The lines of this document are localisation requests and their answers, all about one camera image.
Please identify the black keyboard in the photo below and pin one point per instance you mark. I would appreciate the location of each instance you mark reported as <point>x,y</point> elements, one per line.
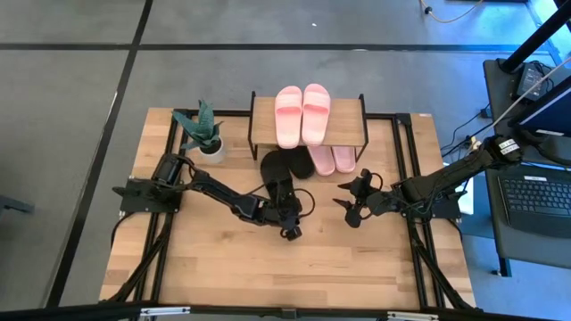
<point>535,200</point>

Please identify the wooden shelf with black frame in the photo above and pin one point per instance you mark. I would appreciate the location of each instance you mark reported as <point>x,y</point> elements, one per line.
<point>348,127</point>

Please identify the white sheet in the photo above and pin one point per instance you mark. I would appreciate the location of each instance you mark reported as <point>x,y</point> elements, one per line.
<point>467,203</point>

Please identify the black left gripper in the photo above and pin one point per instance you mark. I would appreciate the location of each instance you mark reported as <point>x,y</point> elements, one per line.
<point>283,213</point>

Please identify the computer monitor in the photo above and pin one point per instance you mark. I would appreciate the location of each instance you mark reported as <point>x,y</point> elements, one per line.
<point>553,111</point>

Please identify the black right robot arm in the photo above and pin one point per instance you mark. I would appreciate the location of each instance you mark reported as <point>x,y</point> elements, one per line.
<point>446,180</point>

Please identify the black pole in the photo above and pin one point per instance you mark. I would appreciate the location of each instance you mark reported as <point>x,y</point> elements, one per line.
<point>540,31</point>

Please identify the black table frame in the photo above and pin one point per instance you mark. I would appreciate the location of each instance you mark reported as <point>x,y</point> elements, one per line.
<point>397,138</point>

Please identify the grey chair base leg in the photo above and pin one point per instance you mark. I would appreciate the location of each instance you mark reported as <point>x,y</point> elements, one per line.
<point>15,205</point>

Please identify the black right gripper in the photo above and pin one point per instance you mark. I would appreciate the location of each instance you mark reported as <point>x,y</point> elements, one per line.
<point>383,203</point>

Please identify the pink rubber slide sandal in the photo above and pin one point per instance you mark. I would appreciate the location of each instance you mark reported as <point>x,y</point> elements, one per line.
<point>288,120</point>
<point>321,161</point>
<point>344,159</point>
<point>316,116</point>

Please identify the black desk with pole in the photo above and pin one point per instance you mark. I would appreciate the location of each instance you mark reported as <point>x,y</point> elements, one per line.
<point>499,111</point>

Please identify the black power adapter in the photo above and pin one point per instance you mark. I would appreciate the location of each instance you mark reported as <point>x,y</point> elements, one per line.
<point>531,80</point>

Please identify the black rubber slide sandal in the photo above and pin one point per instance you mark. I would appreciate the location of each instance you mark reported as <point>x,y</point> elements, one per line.
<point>274,167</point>
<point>304,162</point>

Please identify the yellow plug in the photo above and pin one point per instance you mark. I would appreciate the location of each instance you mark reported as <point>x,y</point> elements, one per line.
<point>475,143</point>

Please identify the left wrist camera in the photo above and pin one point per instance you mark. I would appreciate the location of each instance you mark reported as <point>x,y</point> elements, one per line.
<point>292,233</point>

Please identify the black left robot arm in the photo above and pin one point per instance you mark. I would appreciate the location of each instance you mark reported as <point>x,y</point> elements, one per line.
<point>218,191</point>

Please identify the green plant in white pot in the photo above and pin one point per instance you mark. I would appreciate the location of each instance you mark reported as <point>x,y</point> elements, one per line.
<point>203,129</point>

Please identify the black rig bar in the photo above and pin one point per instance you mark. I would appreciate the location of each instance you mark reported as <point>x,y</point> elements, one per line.
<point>67,312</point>

